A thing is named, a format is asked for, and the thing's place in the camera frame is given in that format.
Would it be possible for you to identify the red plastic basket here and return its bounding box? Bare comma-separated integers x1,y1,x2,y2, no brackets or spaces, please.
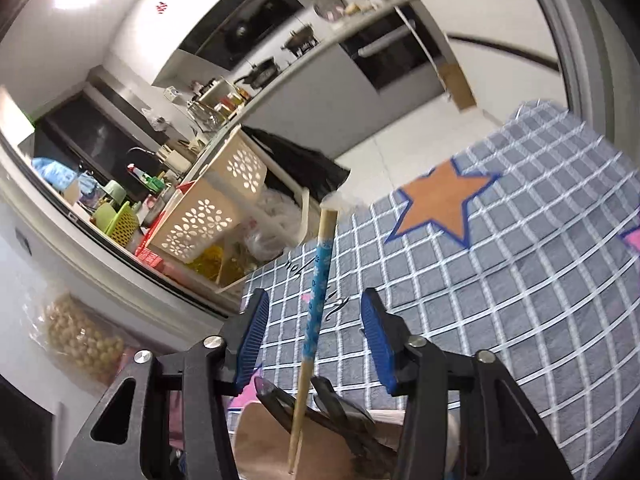
132,212,168,268

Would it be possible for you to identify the black wok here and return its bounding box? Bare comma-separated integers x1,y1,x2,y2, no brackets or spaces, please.
234,57,281,88

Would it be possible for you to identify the black range hood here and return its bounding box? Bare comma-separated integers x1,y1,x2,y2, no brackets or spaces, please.
177,0,306,72

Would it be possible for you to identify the blue cloth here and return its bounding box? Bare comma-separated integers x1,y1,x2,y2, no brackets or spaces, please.
31,156,96,193

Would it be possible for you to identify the black cooking pot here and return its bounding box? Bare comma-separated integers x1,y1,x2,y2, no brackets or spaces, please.
281,24,321,53

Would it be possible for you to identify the green plastic colander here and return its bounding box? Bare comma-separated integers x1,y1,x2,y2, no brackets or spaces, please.
91,201,141,246

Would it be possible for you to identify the beige plastic utensil holder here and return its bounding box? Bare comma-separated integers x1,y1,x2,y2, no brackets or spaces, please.
232,402,453,480

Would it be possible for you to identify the black built-in oven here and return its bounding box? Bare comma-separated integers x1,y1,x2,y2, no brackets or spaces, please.
340,2,443,92

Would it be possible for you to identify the clear bag of beans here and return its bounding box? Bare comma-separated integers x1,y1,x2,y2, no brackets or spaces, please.
30,290,126,386

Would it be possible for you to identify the yellow oil bottle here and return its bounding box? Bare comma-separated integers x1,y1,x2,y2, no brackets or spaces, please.
192,242,251,286

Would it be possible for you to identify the blue patterned wooden chopstick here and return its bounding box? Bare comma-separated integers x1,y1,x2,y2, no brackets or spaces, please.
287,207,340,476

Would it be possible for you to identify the beige plastic storage rack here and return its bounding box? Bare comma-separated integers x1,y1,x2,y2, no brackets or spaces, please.
145,125,321,296

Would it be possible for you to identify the grey checkered tablecloth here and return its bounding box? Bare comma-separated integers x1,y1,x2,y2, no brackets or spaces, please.
225,100,640,480

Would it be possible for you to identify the cardboard box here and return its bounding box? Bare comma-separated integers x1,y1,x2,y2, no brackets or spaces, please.
437,62,476,111

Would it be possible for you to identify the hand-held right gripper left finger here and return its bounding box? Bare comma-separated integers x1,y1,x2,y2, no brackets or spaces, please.
57,287,271,480

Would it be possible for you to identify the clear plastic bag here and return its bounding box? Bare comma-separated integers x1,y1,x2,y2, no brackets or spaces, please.
245,190,303,261

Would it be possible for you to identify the white refrigerator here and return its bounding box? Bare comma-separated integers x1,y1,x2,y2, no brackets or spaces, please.
400,0,576,111

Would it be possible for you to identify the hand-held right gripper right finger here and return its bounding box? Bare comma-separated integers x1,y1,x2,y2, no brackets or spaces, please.
360,287,573,480

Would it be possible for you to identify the clear grey spoon black handle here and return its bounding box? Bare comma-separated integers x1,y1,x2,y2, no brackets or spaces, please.
310,375,376,436
254,375,301,441

